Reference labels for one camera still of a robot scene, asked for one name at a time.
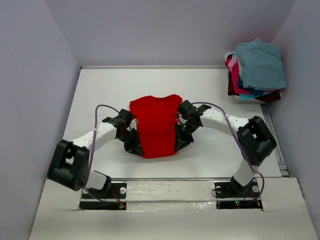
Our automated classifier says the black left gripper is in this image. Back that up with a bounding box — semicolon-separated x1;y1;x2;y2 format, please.
117;128;144;157

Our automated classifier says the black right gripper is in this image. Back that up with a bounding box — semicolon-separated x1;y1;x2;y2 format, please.
174;121;200;152

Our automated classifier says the red t shirt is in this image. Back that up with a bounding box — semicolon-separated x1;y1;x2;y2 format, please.
129;94;183;159

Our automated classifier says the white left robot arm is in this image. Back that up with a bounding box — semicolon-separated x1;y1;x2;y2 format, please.
47;109;144;198

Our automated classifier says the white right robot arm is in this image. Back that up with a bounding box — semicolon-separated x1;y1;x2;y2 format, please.
174;100;277;196

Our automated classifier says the bright blue t shirt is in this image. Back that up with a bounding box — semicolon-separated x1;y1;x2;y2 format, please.
237;75;271;101

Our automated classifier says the pink t shirt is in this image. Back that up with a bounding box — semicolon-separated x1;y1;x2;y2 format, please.
224;53;247;96

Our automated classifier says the dark maroon t shirt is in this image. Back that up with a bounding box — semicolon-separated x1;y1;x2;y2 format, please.
255;91;281;104

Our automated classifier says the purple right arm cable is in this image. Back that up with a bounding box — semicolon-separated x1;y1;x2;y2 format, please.
192;101;265;207

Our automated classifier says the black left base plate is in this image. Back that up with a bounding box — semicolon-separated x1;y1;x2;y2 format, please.
79;181;127;211

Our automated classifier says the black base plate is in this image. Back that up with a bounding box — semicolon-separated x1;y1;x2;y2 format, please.
211;180;263;210
79;181;127;211

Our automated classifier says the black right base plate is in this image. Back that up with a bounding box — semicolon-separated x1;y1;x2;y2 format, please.
211;180;263;210

